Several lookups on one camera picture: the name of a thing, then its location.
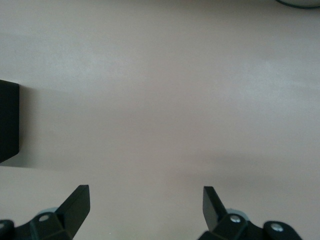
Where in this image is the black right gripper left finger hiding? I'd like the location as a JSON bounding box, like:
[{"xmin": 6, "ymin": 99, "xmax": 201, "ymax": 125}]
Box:
[{"xmin": 0, "ymin": 184, "xmax": 91, "ymax": 240}]

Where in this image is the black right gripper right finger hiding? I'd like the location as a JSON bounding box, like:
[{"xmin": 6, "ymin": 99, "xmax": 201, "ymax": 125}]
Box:
[{"xmin": 198, "ymin": 185, "xmax": 304, "ymax": 240}]

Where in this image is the black plastic box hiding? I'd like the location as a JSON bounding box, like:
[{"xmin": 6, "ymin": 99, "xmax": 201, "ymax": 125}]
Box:
[{"xmin": 0, "ymin": 79, "xmax": 21, "ymax": 165}]

